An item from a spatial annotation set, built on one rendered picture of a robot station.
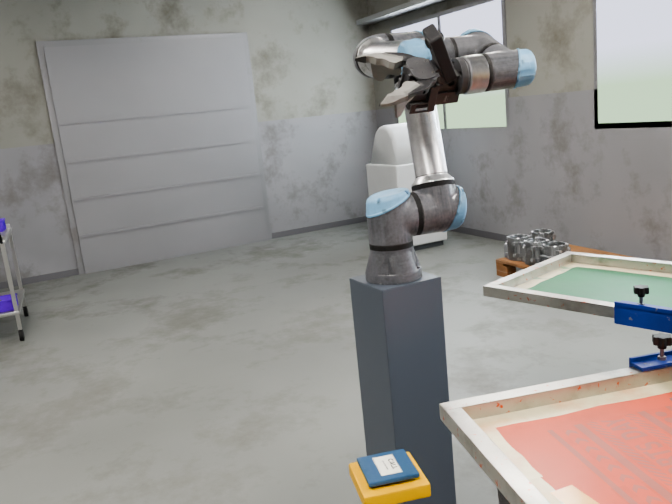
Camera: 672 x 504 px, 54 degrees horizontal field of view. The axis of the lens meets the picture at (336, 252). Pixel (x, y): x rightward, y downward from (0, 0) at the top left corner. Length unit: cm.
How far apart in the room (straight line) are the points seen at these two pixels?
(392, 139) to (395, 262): 572
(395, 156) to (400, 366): 571
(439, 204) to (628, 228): 486
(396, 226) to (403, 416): 50
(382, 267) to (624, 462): 72
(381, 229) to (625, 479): 79
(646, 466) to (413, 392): 64
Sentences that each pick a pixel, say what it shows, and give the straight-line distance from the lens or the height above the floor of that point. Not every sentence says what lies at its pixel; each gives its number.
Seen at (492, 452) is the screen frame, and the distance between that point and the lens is 133.
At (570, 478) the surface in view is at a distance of 133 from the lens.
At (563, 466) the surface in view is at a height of 96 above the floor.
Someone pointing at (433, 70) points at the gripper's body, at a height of 171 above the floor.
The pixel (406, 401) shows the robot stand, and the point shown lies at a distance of 178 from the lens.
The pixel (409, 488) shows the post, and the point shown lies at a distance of 131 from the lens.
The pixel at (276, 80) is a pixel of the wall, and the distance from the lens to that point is 916.
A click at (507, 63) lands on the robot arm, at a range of 138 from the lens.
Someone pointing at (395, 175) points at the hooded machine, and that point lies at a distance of 729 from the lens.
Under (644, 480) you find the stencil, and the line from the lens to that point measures 135.
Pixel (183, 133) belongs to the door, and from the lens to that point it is 869.
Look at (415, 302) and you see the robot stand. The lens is 171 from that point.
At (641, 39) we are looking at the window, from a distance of 628.
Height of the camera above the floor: 165
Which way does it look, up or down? 12 degrees down
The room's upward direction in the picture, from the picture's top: 6 degrees counter-clockwise
